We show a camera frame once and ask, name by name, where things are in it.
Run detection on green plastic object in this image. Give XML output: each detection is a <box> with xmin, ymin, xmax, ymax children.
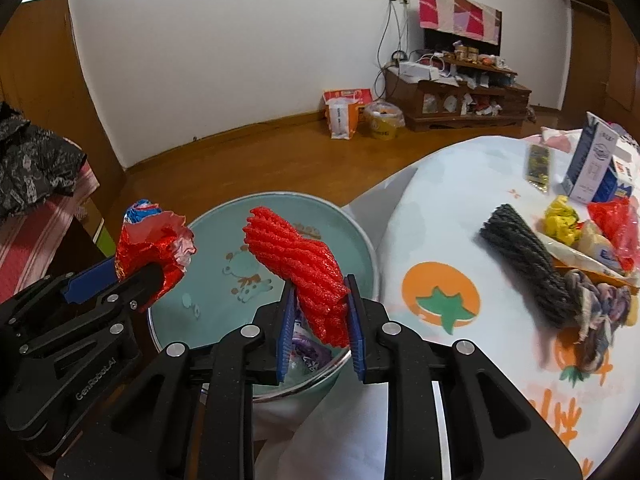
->
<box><xmin>95</xmin><ymin>217</ymin><xmax>113</xmax><ymax>256</ymax></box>

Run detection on black television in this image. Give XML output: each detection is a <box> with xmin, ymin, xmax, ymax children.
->
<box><xmin>422</xmin><ymin>27</ymin><xmax>501</xmax><ymax>58</ymax></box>

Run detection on pink striped cloth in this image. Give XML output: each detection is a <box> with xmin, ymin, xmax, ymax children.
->
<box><xmin>0</xmin><ymin>160</ymin><xmax>101</xmax><ymax>306</ymax></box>

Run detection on teal enamel basin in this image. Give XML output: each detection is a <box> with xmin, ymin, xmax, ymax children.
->
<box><xmin>147</xmin><ymin>191</ymin><xmax>379</xmax><ymax>403</ymax></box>

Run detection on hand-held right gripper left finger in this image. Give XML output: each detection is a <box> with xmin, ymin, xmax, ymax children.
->
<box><xmin>52</xmin><ymin>282</ymin><xmax>301</xmax><ymax>480</ymax></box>

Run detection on red foil wrapper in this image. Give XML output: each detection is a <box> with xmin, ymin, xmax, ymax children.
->
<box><xmin>115</xmin><ymin>199</ymin><xmax>197</xmax><ymax>313</ymax></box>

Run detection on hanging cables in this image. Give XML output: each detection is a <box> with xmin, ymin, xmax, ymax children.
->
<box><xmin>375</xmin><ymin>0</ymin><xmax>406</xmax><ymax>101</ymax></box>

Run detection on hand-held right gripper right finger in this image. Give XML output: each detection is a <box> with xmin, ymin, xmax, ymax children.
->
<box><xmin>345</xmin><ymin>274</ymin><xmax>583</xmax><ymax>480</ymax></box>

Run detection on red mesh net bag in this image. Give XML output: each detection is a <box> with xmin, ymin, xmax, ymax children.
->
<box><xmin>586</xmin><ymin>196</ymin><xmax>640</xmax><ymax>273</ymax></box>

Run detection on cream snack packet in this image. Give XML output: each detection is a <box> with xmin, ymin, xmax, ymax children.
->
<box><xmin>575</xmin><ymin>220</ymin><xmax>626</xmax><ymax>271</ymax></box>

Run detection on clear plastic bag yellow contents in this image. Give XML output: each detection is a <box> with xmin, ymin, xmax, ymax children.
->
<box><xmin>362</xmin><ymin>101</ymin><xmax>406</xmax><ymax>141</ymax></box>

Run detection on yellow crumpled wrapper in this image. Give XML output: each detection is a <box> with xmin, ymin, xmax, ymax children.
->
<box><xmin>543</xmin><ymin>195</ymin><xmax>581</xmax><ymax>246</ymax></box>

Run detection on braided rag cloth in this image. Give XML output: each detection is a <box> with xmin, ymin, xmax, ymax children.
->
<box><xmin>565</xmin><ymin>269</ymin><xmax>633</xmax><ymax>373</ymax></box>

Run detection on white box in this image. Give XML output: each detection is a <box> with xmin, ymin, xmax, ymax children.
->
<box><xmin>398</xmin><ymin>61</ymin><xmax>441</xmax><ymax>82</ymax></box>

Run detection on dark grey knitted roll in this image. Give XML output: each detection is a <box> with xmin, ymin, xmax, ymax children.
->
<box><xmin>479</xmin><ymin>203</ymin><xmax>576</xmax><ymax>331</ymax></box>

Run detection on orange paper bag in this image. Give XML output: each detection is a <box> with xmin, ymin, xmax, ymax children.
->
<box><xmin>322</xmin><ymin>87</ymin><xmax>373</xmax><ymax>136</ymax></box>

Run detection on tall white carton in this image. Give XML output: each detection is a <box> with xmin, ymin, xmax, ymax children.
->
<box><xmin>561</xmin><ymin>112</ymin><xmax>621</xmax><ymax>203</ymax></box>

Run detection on pink patchwork cloth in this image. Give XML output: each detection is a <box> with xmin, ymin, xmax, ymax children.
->
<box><xmin>418</xmin><ymin>0</ymin><xmax>502</xmax><ymax>46</ymax></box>

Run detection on assorted jars and papers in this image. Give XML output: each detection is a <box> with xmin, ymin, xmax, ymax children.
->
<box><xmin>440</xmin><ymin>40</ymin><xmax>518</xmax><ymax>86</ymax></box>

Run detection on wooden TV cabinet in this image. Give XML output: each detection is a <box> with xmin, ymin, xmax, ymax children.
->
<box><xmin>384</xmin><ymin>52</ymin><xmax>533</xmax><ymax>133</ymax></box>

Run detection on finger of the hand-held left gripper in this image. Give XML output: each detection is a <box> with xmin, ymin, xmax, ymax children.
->
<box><xmin>20</xmin><ymin>262</ymin><xmax>168</xmax><ymax>356</ymax></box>
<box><xmin>0</xmin><ymin>256</ymin><xmax>121</xmax><ymax>333</ymax></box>

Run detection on pink heart-print blanket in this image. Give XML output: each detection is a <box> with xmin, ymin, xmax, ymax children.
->
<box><xmin>539</xmin><ymin>119</ymin><xmax>640</xmax><ymax>155</ymax></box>

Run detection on dark patterned cloth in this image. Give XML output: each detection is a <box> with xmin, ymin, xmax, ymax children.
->
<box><xmin>0</xmin><ymin>101</ymin><xmax>88</xmax><ymax>218</ymax></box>

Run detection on white paper bag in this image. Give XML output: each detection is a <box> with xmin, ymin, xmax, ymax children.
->
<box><xmin>326</xmin><ymin>98</ymin><xmax>357</xmax><ymax>141</ymax></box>

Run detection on blue and white carton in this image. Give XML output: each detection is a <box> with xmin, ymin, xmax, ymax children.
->
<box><xmin>607</xmin><ymin>152</ymin><xmax>640</xmax><ymax>201</ymax></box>

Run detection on tan paper wrapper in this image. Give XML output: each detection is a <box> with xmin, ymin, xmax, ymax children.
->
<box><xmin>532</xmin><ymin>232</ymin><xmax>640</xmax><ymax>288</ymax></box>

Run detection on red foam fruit net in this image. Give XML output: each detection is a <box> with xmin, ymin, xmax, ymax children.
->
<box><xmin>242</xmin><ymin>206</ymin><xmax>351</xmax><ymax>348</ymax></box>

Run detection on purple snack wrapper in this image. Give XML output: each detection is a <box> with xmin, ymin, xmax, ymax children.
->
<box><xmin>292</xmin><ymin>310</ymin><xmax>333</xmax><ymax>376</ymax></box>

